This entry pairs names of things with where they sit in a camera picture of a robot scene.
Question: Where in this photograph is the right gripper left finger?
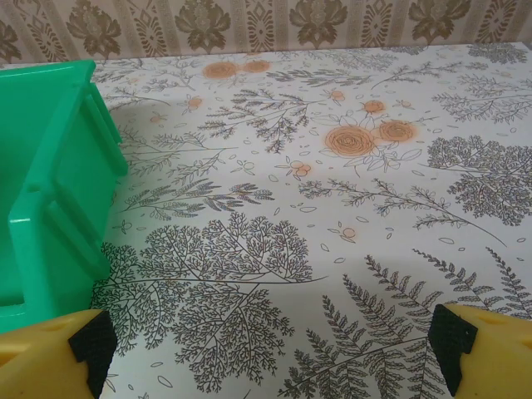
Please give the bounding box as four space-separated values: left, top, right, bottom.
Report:
0 308 119 399

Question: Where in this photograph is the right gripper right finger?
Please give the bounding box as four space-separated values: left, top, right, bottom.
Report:
429 303 532 399

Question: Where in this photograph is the green plastic bin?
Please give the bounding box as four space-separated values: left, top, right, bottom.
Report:
0 59 129 335

